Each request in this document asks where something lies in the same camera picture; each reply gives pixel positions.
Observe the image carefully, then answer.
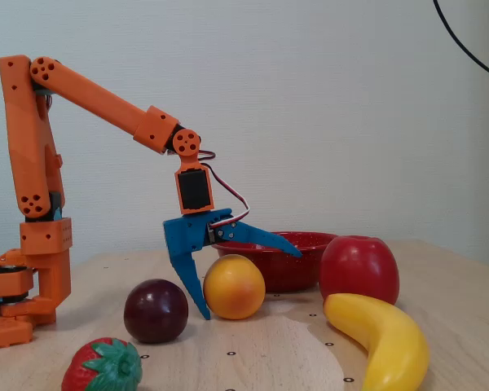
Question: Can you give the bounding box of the orange yellow toy peach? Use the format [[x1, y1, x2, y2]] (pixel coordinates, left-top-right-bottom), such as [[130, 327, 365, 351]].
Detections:
[[202, 254, 267, 321]]

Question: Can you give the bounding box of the dark purple toy plum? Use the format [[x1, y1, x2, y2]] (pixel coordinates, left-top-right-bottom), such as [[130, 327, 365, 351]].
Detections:
[[123, 279, 189, 345]]

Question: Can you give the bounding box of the red toy apple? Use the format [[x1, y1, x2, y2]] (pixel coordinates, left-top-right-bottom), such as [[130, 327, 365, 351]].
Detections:
[[319, 235, 401, 307]]

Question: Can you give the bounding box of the red white servo cable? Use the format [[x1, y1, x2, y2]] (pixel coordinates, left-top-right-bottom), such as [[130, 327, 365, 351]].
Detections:
[[165, 150, 252, 229]]

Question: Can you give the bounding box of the yellow toy banana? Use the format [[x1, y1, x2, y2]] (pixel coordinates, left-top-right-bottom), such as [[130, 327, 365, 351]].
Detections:
[[323, 292, 430, 391]]

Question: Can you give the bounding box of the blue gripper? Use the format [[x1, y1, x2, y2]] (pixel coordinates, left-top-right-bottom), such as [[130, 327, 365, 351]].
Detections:
[[162, 209, 303, 321]]

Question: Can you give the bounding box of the black cable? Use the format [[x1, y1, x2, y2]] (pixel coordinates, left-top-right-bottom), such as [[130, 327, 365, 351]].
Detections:
[[433, 0, 489, 83]]

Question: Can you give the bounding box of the red speckled bowl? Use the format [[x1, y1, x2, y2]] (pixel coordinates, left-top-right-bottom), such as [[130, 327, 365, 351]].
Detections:
[[211, 231, 339, 293]]

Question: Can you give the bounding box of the red toy strawberry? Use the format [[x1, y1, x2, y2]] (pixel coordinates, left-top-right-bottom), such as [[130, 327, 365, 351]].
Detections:
[[60, 336, 143, 391]]

